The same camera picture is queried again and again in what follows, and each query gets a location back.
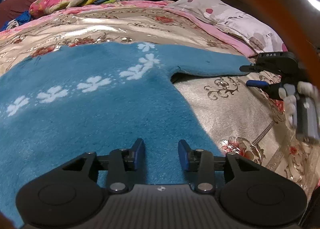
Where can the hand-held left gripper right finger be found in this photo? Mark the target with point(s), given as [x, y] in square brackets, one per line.
[183, 156]

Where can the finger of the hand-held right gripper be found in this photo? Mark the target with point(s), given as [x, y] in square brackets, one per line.
[257, 84]
[251, 68]

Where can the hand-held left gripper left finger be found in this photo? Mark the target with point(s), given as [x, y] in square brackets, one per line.
[137, 155]

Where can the blue sweater with white flowers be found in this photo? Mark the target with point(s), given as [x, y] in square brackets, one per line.
[100, 109]

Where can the pile of blue clothes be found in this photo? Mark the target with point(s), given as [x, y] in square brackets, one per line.
[17, 20]

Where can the person's right hand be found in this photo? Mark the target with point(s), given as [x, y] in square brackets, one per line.
[291, 105]

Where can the floral satin bedspread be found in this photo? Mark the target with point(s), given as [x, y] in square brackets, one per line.
[237, 124]

